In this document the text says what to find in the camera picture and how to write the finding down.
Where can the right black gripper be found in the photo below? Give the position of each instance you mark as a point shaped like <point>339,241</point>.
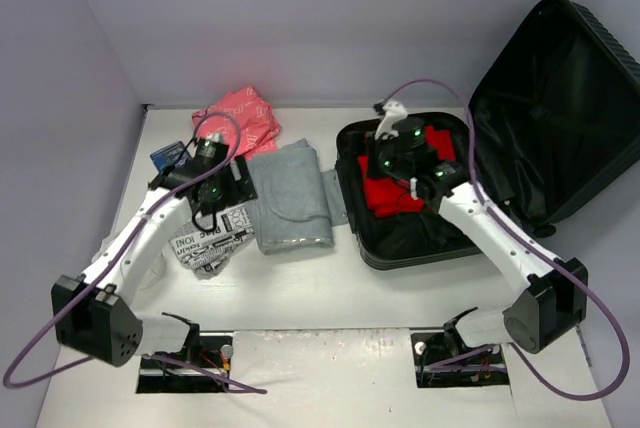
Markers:
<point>385,149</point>

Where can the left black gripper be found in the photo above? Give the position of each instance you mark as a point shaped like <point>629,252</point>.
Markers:
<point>242,183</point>

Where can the red garment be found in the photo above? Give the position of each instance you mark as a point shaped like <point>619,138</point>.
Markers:
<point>386,197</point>

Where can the pink patterned garment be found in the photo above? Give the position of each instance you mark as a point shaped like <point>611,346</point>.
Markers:
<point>259,126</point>

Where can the grey garment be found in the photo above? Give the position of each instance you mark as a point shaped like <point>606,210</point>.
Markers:
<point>297,204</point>

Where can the black white newspaper-print garment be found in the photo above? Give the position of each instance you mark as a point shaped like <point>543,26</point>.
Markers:
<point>206,254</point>

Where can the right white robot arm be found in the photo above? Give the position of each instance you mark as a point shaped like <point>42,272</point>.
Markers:
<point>545,304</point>

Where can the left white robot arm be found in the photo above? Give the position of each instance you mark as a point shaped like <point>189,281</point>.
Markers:
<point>92,311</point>

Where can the blue card packet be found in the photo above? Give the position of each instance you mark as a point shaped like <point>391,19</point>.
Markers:
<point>175,153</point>

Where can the clear plastic wrapped packet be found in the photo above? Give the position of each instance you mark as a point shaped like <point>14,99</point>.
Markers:
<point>154,274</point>

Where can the black hard-shell suitcase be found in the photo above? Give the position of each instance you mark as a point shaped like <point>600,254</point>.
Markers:
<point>556,120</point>

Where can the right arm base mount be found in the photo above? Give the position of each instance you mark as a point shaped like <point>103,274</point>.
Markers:
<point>438,364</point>

